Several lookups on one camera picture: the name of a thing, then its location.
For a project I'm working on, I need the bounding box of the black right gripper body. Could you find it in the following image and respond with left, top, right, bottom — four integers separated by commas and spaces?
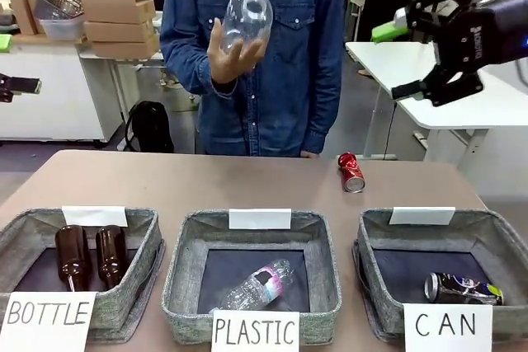
435, 0, 528, 72

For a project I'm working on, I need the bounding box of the brown glass bottle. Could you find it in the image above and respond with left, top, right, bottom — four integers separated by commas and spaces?
54, 224, 92, 292
95, 224, 128, 290

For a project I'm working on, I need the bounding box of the clear unlabelled plastic bottle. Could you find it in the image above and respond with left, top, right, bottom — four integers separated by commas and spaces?
217, 0, 275, 75

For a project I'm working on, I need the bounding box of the dark blue drink can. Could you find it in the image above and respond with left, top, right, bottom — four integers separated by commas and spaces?
424, 272, 505, 307

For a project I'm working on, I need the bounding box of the plastic bottle with pink label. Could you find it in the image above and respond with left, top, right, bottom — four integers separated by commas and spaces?
208, 258, 296, 315

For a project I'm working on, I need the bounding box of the person's left forearm denim sleeve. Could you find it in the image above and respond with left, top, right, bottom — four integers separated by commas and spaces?
303, 50, 344, 159

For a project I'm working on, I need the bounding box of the person's right forearm denim sleeve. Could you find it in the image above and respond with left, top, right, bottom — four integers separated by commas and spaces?
159, 26, 241, 98

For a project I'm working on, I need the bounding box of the dark mesh plastic basket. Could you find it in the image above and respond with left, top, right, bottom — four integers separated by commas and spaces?
34, 0, 86, 21

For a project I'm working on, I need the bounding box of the crushed red can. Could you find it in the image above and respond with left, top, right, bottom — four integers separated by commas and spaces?
337, 152, 367, 194

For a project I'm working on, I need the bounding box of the grey fabric can basket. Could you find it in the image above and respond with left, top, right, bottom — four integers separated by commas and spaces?
351, 206, 528, 345

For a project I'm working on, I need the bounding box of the grey fabric bottle basket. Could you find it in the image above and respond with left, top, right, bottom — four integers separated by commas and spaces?
0, 205, 166, 345

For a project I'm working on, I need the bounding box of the white CAN paper label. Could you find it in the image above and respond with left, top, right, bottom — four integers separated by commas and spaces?
403, 303, 494, 352

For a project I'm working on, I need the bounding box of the grey fabric plastic basket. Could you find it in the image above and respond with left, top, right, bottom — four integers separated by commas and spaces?
160, 209, 343, 347

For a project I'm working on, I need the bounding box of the person's right hand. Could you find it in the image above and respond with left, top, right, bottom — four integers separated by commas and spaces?
207, 16, 265, 85

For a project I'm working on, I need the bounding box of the grey bowl stack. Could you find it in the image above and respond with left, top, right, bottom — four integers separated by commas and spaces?
0, 8, 21, 36

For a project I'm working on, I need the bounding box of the white cabinet with wooden top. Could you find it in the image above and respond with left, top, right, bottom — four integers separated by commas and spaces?
0, 34, 129, 147

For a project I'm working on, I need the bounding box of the clear plastic bin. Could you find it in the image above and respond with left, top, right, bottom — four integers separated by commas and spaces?
39, 16, 87, 41

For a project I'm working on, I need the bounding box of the large white desk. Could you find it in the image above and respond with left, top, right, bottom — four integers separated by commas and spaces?
345, 40, 528, 163

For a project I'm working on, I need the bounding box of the white table with metal legs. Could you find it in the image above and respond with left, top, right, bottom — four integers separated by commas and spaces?
79, 49, 195, 151

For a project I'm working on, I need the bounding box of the flat cardboard box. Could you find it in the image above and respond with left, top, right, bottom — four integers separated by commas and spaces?
83, 17, 156, 43
90, 34, 162, 59

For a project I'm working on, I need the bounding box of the large open cardboard box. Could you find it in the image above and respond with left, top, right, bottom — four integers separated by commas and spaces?
78, 0, 157, 24

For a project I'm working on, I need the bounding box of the blank white paper tag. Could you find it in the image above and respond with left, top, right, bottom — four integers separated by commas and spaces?
61, 205, 128, 228
389, 206, 456, 226
229, 209, 292, 232

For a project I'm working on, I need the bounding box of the black backpack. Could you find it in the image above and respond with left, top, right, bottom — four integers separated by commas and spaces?
123, 100, 175, 154

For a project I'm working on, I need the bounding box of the person in denim shirt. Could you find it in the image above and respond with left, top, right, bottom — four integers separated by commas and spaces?
159, 0, 346, 159

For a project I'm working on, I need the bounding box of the white BOTTLE paper label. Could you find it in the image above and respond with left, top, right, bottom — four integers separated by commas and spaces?
0, 290, 98, 352

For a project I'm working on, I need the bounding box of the white PLASTIC paper label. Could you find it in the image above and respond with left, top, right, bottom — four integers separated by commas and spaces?
211, 309, 301, 352

